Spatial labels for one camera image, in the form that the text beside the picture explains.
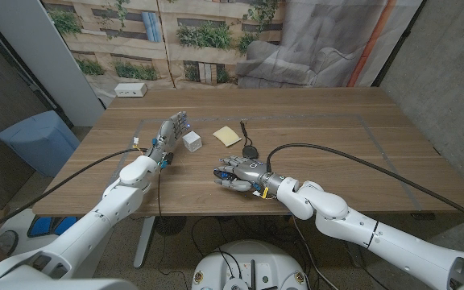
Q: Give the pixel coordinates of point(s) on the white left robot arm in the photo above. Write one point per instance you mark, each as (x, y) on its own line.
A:
(95, 219)

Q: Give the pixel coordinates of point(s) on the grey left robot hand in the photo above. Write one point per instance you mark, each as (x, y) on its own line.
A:
(166, 135)

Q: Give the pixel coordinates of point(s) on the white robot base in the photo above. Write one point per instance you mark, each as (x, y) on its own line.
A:
(250, 262)

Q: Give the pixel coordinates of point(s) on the white and blue floor object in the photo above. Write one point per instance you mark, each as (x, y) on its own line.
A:
(42, 226)

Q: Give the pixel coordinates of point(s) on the grey table leg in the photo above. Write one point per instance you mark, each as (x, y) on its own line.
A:
(144, 241)
(355, 258)

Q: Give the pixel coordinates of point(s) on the printed backdrop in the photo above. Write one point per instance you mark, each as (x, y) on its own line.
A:
(224, 40)

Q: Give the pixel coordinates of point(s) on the black round floor fan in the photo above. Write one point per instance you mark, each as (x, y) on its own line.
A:
(170, 225)

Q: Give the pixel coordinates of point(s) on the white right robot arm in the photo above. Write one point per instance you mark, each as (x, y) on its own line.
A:
(377, 237)

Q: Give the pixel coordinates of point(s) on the white cube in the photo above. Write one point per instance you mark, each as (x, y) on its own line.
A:
(192, 141)

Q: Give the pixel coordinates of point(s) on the grey tape outline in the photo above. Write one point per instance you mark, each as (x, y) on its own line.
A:
(280, 117)

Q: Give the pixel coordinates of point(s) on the blue plastic bin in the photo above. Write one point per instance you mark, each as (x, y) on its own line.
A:
(38, 141)

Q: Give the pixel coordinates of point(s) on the white robot torso edge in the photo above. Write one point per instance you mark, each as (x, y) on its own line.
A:
(55, 285)

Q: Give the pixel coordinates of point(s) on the white power strip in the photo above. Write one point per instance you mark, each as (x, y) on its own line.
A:
(130, 89)

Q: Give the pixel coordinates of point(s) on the yellow sticky note pad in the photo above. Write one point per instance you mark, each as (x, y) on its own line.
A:
(227, 136)

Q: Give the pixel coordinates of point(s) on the black backdrop frame pole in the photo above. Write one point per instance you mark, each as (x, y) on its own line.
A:
(397, 44)

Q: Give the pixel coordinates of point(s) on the black TV remote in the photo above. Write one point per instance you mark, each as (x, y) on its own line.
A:
(220, 175)

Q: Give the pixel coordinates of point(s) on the white leaning panel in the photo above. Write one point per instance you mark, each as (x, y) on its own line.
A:
(46, 52)

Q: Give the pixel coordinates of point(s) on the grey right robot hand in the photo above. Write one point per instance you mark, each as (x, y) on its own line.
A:
(252, 173)

